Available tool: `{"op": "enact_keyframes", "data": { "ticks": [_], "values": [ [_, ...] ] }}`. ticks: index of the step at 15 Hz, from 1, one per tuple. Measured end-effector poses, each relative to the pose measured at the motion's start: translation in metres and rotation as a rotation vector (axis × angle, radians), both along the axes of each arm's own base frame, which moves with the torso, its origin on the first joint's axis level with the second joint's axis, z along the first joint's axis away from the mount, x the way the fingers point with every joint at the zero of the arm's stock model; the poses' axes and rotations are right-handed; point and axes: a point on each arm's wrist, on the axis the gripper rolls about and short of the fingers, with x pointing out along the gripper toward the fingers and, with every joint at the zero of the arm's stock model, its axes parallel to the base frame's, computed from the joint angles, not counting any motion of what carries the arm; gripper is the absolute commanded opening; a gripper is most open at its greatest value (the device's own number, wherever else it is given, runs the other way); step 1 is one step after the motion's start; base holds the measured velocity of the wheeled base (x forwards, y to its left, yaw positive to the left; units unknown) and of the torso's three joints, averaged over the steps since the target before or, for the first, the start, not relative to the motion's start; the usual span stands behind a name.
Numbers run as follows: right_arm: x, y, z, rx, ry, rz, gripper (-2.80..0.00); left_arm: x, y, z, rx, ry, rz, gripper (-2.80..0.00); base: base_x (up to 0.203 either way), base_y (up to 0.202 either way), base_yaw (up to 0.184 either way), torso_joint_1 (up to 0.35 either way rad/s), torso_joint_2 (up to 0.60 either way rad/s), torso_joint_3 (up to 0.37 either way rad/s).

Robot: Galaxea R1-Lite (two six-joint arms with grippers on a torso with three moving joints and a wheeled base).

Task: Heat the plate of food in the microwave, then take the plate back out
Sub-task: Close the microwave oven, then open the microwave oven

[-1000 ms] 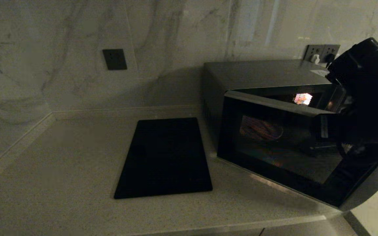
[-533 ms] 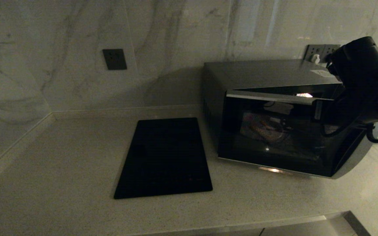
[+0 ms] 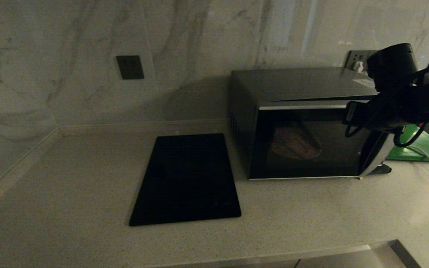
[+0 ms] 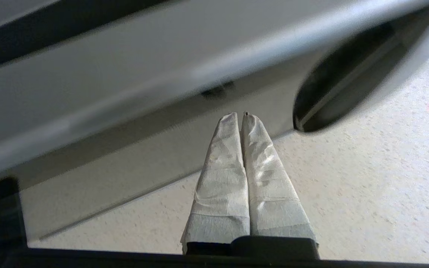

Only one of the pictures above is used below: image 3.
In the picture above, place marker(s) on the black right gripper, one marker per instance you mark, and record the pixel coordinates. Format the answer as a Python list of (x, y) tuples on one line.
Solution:
[(397, 111)]

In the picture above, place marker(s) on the purple plate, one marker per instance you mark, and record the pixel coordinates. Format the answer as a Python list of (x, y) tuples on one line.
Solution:
[(296, 143)]

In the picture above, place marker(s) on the black stand under microwave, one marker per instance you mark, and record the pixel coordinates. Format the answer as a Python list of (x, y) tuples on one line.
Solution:
[(384, 170)]

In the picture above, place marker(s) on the black silver microwave oven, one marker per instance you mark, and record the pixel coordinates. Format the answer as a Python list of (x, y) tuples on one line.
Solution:
[(304, 82)]

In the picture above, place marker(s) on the green cutting board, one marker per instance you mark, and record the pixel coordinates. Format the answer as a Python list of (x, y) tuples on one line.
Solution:
[(428, 149)]

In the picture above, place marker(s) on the white power plug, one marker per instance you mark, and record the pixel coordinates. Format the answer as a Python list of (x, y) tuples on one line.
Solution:
[(358, 67)]

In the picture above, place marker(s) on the black induction cooktop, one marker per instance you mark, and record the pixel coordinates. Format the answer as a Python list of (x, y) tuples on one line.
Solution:
[(188, 178)]

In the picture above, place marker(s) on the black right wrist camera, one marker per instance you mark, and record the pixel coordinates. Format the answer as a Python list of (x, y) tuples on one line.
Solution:
[(355, 111)]

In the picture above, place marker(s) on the dark single wall socket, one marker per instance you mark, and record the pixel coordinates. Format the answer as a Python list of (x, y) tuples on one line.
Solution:
[(130, 67)]

